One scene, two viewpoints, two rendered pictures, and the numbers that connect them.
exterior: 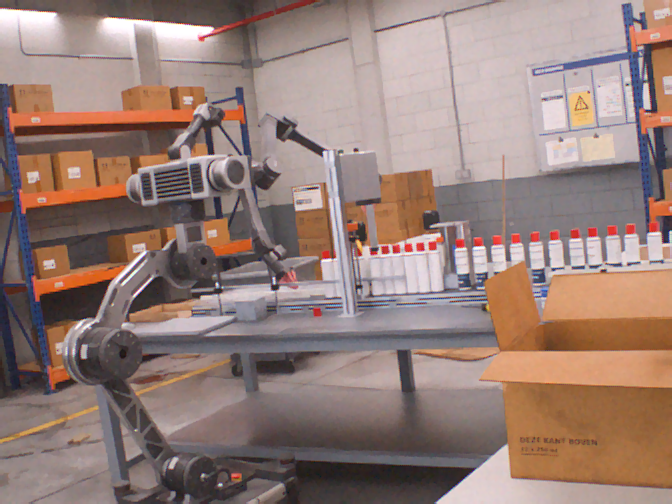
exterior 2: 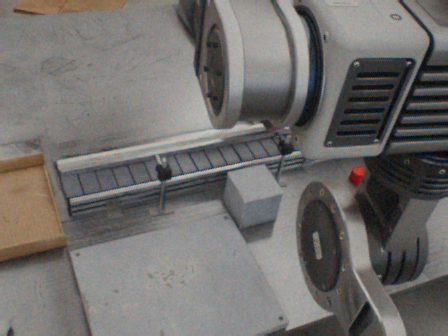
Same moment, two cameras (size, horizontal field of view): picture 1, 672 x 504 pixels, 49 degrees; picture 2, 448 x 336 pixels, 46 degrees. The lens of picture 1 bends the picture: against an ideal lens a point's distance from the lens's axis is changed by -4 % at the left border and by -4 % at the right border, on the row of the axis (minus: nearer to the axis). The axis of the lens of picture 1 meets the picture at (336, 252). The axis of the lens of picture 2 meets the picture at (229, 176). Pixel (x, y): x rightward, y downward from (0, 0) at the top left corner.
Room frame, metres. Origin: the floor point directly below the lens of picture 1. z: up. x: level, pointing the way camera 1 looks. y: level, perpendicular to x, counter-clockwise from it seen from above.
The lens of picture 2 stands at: (2.85, 1.15, 1.75)
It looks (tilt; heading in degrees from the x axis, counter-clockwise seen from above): 44 degrees down; 303
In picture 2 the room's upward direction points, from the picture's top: 10 degrees clockwise
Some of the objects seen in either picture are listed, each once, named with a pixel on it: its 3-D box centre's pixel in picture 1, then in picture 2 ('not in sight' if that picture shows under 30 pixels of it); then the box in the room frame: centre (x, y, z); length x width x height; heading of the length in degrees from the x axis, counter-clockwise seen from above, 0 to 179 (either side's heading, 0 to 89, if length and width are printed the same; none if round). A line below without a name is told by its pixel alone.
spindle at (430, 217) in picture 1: (433, 239); not in sight; (3.67, -0.48, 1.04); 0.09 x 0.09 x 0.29
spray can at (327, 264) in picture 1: (328, 274); not in sight; (3.25, 0.04, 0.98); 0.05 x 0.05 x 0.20
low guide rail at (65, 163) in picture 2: (298, 292); (270, 126); (3.37, 0.19, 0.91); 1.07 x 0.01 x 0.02; 64
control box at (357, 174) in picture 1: (354, 177); not in sight; (3.08, -0.11, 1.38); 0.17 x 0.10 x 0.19; 119
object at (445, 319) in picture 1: (348, 302); (290, 107); (3.44, -0.03, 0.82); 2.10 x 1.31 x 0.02; 64
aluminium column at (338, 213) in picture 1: (340, 232); not in sight; (3.06, -0.03, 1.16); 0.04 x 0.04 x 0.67; 64
